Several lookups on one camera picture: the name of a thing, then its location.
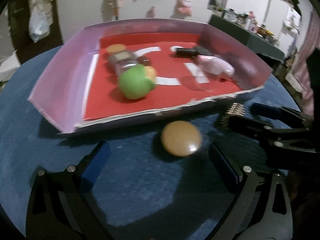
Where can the pink earbuds case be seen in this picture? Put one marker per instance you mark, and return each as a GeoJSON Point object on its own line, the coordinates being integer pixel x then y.
{"type": "Point", "coordinates": [215, 66]}

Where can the white plastic bag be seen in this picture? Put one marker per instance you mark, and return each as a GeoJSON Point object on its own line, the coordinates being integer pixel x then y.
{"type": "Point", "coordinates": [38, 25]}

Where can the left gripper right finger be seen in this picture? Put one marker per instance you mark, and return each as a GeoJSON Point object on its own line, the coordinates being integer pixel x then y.
{"type": "Point", "coordinates": [261, 206]}

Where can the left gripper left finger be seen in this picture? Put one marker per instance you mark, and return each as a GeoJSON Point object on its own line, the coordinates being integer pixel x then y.
{"type": "Point", "coordinates": [57, 207]}

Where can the pink plush bear keychain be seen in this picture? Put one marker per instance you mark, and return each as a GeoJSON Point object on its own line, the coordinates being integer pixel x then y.
{"type": "Point", "coordinates": [184, 8]}

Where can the mop handle orange grip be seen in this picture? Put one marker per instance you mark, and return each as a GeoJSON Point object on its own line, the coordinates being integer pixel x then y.
{"type": "Point", "coordinates": [116, 10]}

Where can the pink curtain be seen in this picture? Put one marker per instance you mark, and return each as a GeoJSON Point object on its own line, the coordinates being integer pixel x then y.
{"type": "Point", "coordinates": [302, 70]}

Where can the perfume bottle brown ball cap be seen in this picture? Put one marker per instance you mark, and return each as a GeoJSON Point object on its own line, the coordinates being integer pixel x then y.
{"type": "Point", "coordinates": [124, 65]}

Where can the white refrigerator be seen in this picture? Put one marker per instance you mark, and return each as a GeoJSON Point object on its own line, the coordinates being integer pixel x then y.
{"type": "Point", "coordinates": [286, 25]}

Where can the tan egg-shaped sponge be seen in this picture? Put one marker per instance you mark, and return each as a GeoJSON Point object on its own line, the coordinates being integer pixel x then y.
{"type": "Point", "coordinates": [181, 138]}

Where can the red Miniso paper liner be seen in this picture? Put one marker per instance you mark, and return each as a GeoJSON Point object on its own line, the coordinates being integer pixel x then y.
{"type": "Point", "coordinates": [105, 101]}

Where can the green yellow toy figure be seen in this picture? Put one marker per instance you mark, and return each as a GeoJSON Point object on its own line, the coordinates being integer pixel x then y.
{"type": "Point", "coordinates": [137, 82]}

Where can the clear glass cup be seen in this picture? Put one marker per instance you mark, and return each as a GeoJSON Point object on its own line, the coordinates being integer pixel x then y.
{"type": "Point", "coordinates": [196, 83]}

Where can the taupe square compact case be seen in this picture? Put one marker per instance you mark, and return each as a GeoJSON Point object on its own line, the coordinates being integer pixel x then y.
{"type": "Point", "coordinates": [121, 56]}

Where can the dark wooden door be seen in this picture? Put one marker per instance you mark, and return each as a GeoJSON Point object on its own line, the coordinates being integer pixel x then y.
{"type": "Point", "coordinates": [19, 12]}

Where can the orange round sponge puff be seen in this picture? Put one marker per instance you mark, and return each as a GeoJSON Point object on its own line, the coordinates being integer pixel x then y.
{"type": "Point", "coordinates": [114, 48]}

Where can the purple nail polish bottle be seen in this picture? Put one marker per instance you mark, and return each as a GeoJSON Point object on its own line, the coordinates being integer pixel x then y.
{"type": "Point", "coordinates": [230, 58]}

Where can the purple cardboard box tray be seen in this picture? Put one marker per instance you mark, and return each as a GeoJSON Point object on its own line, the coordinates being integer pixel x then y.
{"type": "Point", "coordinates": [60, 93]}

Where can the dark green covered side table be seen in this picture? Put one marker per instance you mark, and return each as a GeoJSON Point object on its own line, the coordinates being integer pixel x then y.
{"type": "Point", "coordinates": [254, 42]}

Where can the black nail polish bottle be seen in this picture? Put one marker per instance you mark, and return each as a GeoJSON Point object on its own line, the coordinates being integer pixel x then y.
{"type": "Point", "coordinates": [193, 52]}

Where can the blue textured table cloth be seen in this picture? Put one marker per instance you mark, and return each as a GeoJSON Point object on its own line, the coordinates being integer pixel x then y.
{"type": "Point", "coordinates": [213, 172]}

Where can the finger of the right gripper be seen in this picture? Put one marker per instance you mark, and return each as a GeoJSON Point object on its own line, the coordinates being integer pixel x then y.
{"type": "Point", "coordinates": [278, 113]}
{"type": "Point", "coordinates": [261, 131]}

